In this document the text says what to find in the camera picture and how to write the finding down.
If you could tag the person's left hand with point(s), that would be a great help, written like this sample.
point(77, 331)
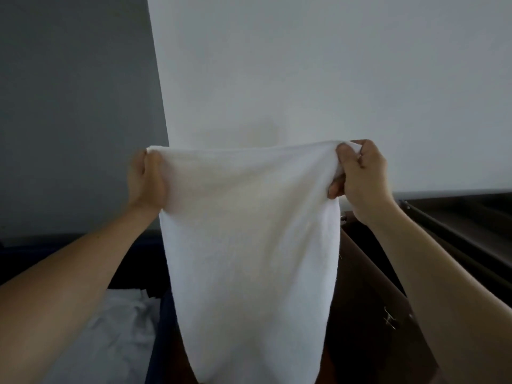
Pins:
point(146, 183)

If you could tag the person's right hand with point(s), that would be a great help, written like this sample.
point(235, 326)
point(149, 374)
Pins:
point(366, 183)

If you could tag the white towel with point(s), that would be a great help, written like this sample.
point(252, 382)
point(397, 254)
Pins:
point(252, 255)

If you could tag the brown housekeeping cart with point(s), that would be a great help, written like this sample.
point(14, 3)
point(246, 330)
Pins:
point(372, 315)

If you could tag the person's right forearm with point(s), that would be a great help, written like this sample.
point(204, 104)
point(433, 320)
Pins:
point(440, 295)

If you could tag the person's left forearm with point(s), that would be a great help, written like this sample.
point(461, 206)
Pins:
point(60, 295)

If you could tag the grey door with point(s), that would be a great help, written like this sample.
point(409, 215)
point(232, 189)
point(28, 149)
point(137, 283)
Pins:
point(72, 115)

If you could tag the white pillowcase black piping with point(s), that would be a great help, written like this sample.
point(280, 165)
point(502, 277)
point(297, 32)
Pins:
point(104, 335)

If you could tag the round wooden side table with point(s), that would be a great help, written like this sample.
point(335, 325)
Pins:
point(326, 367)

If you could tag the navy laundry hamper white frame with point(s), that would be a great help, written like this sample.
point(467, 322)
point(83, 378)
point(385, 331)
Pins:
point(162, 347)

